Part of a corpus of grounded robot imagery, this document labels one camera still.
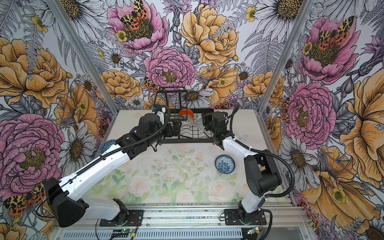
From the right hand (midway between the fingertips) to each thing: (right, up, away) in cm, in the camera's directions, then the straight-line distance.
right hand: (199, 115), depth 87 cm
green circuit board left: (-35, -55, -17) cm, 68 cm away
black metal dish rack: (-18, +11, +32) cm, 38 cm away
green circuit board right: (+25, -55, -16) cm, 63 cm away
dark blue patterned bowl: (-59, -19, +10) cm, 63 cm away
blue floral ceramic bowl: (+15, -29, +4) cm, 33 cm away
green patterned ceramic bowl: (0, -4, +8) cm, 9 cm away
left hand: (-14, -7, -12) cm, 20 cm away
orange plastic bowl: (-9, +4, +24) cm, 26 cm away
